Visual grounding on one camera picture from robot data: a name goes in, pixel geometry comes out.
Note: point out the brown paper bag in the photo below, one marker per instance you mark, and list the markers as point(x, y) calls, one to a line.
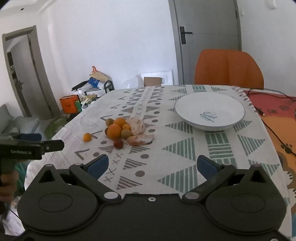
point(99, 76)

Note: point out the large peeled citrus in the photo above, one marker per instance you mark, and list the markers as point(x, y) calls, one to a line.
point(137, 126)

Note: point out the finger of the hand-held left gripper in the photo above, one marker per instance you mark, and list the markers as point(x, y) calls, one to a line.
point(30, 136)
point(53, 146)

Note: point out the large orange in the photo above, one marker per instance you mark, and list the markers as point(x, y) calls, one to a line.
point(119, 121)
point(114, 132)

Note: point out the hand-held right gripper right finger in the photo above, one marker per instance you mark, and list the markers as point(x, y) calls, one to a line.
point(206, 167)

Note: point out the red jujube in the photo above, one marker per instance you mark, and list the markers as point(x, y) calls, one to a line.
point(118, 144)

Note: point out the cardboard box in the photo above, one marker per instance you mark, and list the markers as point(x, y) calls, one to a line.
point(152, 81)

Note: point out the brown kiwi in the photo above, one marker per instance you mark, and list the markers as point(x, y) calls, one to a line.
point(106, 131)
point(109, 122)
point(126, 133)

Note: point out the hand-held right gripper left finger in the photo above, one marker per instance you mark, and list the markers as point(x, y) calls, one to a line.
point(99, 165)

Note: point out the grey sofa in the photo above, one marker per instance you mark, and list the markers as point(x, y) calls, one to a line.
point(16, 120)

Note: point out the blue and white bag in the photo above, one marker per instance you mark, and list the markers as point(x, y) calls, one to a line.
point(94, 82)

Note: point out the red cartoon printed cloth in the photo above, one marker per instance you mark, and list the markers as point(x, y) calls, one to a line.
point(279, 109)

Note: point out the black metal rack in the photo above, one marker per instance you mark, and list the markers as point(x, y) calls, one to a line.
point(109, 87)

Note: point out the grey doorway frame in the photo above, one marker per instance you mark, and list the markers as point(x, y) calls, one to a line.
point(38, 69)

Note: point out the beige ginger pieces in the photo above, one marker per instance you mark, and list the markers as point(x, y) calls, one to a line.
point(141, 139)

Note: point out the green bag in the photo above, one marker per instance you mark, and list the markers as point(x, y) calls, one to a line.
point(56, 126)

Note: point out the orange box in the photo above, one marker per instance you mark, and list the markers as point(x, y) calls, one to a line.
point(68, 104)

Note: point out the grey door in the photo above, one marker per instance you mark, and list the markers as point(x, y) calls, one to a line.
point(208, 34)

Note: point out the orange chair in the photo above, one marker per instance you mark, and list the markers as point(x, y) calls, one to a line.
point(229, 69)

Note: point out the white plate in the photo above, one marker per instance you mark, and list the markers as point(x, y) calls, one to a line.
point(208, 104)

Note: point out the person's left hand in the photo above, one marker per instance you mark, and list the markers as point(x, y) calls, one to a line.
point(9, 183)

